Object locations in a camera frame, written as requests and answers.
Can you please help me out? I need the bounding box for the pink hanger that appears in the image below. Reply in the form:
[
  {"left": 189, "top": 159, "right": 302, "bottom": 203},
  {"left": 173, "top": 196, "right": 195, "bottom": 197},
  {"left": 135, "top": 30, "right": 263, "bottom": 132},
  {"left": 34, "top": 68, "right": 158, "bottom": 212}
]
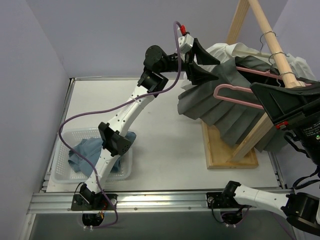
[
  {"left": 236, "top": 51, "right": 312, "bottom": 86},
  {"left": 213, "top": 72, "right": 283, "bottom": 111}
]

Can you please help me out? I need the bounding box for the grey pleated skirt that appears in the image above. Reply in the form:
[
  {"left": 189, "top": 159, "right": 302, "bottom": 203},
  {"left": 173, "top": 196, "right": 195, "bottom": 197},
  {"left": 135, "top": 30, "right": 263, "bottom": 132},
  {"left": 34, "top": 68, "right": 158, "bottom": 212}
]
[{"left": 176, "top": 55, "right": 320, "bottom": 153}]

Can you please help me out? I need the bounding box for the blue denim skirt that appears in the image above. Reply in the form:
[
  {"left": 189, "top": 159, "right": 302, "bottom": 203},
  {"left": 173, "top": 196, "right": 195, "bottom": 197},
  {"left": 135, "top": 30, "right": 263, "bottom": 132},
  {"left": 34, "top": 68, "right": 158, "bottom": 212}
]
[{"left": 67, "top": 131, "right": 137, "bottom": 177}]

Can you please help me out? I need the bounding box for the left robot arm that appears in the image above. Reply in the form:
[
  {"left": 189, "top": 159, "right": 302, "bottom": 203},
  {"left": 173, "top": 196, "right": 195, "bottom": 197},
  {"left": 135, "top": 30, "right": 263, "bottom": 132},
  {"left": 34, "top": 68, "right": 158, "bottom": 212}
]
[{"left": 71, "top": 34, "right": 220, "bottom": 211}]

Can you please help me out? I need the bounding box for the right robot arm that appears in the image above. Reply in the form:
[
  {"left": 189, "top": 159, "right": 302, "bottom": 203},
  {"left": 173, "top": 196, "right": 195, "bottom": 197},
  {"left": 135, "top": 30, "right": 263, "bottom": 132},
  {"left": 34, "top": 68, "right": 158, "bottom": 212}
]
[{"left": 221, "top": 82, "right": 320, "bottom": 236}]

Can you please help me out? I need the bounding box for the white skirt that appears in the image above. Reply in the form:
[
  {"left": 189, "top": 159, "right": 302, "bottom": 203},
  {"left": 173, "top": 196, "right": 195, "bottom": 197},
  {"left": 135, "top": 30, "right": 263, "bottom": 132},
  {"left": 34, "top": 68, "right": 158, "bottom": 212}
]
[{"left": 181, "top": 41, "right": 315, "bottom": 90}]

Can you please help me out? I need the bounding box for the wooden hanger with metal hook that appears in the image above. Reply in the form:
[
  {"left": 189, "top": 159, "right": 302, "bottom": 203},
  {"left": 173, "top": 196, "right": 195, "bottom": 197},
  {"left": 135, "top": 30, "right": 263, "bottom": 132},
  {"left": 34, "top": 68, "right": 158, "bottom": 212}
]
[{"left": 237, "top": 31, "right": 278, "bottom": 57}]

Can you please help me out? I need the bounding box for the wooden clothes rack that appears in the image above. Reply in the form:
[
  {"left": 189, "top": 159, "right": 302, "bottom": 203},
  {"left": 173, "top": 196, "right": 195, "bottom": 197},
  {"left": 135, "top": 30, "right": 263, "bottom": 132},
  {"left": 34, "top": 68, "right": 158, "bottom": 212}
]
[{"left": 201, "top": 0, "right": 305, "bottom": 170}]

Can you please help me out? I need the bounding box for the white plastic basket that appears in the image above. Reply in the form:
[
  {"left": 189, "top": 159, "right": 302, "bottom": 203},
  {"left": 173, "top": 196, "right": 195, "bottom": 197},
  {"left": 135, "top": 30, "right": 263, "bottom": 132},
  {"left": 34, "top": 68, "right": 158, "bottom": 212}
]
[{"left": 51, "top": 128, "right": 133, "bottom": 184}]

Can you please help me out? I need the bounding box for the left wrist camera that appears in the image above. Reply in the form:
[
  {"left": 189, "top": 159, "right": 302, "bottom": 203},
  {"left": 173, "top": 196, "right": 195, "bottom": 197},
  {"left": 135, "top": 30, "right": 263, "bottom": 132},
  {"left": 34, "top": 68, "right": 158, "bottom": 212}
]
[{"left": 178, "top": 33, "right": 194, "bottom": 54}]

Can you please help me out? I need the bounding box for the aluminium front rail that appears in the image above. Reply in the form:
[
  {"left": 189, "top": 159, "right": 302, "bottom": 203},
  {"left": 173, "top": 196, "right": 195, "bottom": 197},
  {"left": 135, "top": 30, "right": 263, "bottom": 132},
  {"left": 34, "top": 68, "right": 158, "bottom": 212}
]
[{"left": 27, "top": 191, "right": 293, "bottom": 215}]

